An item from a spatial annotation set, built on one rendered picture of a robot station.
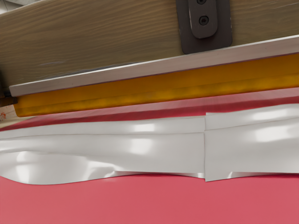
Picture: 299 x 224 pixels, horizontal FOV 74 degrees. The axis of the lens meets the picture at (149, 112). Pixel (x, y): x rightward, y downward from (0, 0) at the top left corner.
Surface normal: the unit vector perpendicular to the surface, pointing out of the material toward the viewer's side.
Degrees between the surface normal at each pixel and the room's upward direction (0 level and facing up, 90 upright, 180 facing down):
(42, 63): 90
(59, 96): 90
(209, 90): 90
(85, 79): 90
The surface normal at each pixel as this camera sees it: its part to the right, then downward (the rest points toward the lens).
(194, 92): -0.27, 0.26
